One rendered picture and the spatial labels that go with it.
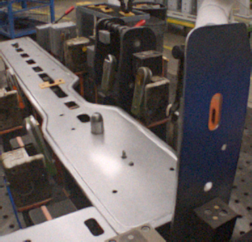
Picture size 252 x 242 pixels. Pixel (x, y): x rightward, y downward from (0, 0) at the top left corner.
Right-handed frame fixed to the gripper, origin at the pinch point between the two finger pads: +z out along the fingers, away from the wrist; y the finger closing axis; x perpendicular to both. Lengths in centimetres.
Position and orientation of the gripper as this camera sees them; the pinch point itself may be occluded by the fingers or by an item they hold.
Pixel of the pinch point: (126, 6)
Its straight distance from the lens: 130.9
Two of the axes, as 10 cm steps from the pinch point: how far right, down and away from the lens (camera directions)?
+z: 0.2, 8.8, 4.8
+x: 3.2, 4.4, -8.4
